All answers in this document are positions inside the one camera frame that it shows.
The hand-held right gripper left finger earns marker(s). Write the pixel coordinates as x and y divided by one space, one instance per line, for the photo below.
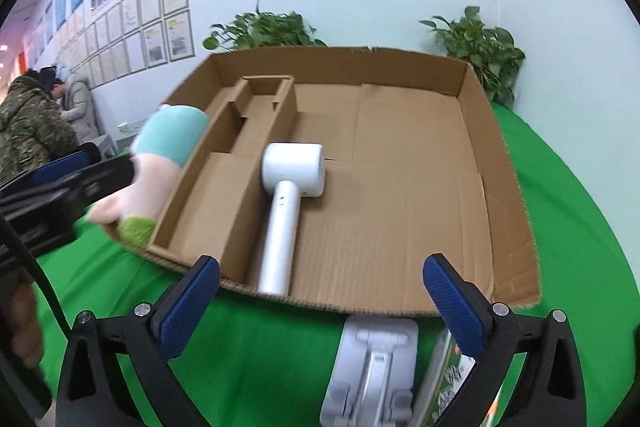
187 307

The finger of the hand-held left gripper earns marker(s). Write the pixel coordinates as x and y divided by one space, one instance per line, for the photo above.
57 169
100 182

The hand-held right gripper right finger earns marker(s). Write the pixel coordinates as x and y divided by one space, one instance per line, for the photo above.
450 302

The pastel plush toy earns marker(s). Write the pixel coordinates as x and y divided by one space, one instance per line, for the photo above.
160 152

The narrow cardboard insert box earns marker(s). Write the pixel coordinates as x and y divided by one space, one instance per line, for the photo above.
215 207

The large shallow cardboard box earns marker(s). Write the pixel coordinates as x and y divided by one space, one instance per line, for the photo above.
400 187

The white hair dryer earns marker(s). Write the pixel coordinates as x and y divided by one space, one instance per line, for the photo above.
280 217

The person's left hand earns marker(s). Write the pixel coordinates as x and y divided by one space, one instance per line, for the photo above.
25 327

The white paper cup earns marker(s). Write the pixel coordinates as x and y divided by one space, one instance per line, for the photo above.
123 130

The green and white medicine box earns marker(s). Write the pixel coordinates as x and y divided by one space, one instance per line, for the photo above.
445 387

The grey folding phone stand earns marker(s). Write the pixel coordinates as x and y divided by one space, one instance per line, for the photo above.
370 367

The green tablecloth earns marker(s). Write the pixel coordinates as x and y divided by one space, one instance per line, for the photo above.
575 217

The leafy potted plant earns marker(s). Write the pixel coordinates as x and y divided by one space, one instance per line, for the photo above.
265 29
480 47

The wall of framed certificates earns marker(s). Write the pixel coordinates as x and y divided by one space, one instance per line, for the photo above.
150 22

